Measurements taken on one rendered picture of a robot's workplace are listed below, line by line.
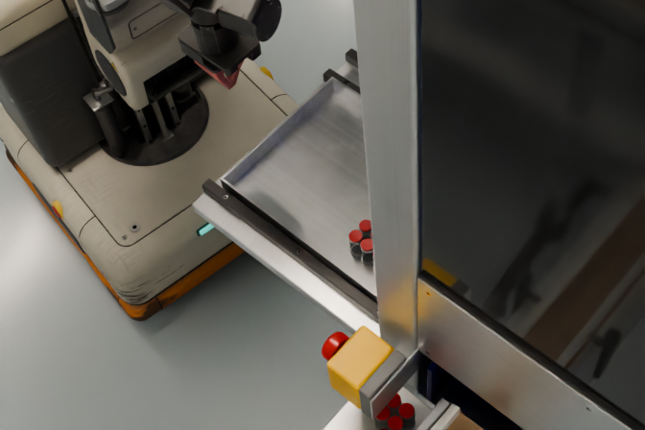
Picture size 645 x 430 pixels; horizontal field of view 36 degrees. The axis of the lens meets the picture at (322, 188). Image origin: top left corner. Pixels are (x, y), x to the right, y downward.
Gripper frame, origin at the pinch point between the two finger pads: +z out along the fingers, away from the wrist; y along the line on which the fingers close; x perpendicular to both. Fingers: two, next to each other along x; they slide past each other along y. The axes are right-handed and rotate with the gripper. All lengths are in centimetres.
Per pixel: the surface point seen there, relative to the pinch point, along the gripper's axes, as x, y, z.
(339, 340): -17.3, 35.7, 8.1
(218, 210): -9.3, 1.5, 20.9
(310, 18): 84, -79, 108
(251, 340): -1, -19, 109
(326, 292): -8.9, 24.0, 21.4
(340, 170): 8.2, 11.2, 21.0
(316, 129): 11.8, 2.7, 20.9
